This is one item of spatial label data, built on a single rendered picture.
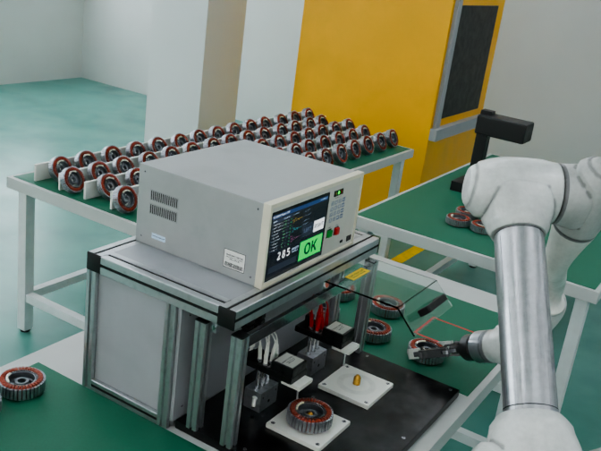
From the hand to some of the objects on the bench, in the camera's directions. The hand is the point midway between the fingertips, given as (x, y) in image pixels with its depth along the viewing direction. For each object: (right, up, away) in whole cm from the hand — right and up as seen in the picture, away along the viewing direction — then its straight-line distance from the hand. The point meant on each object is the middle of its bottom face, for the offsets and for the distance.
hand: (427, 350), depth 239 cm
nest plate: (-23, -6, -25) cm, 34 cm away
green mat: (-83, -19, -76) cm, 114 cm away
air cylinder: (-48, -7, -38) cm, 62 cm away
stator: (-16, +3, +10) cm, 18 cm away
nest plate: (-36, -12, -44) cm, 58 cm away
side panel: (-81, -7, -42) cm, 91 cm away
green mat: (-15, +10, +30) cm, 34 cm away
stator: (0, -2, +1) cm, 2 cm away
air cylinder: (-35, -2, -18) cm, 40 cm away
